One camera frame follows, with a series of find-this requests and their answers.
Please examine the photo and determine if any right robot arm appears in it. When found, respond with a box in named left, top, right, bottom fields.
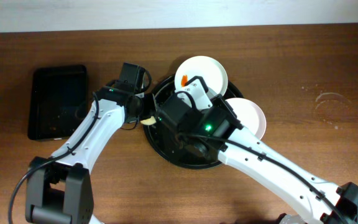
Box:
left=156, top=91, right=358, bottom=224

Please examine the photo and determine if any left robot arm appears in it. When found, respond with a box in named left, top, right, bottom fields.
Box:
left=21, top=63, right=152, bottom=224

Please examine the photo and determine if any white plate top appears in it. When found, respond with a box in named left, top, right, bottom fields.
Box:
left=174, top=56, right=229, bottom=95

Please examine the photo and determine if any black rectangular tray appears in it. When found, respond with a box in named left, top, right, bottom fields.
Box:
left=27, top=65, right=88, bottom=141

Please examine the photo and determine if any pinkish white plate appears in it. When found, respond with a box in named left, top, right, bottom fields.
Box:
left=226, top=98, right=267, bottom=139

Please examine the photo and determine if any yellow sponge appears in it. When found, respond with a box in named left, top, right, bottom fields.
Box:
left=140, top=116, right=156, bottom=126

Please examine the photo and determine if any round black tray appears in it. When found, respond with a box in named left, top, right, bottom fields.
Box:
left=144, top=75, right=243, bottom=169

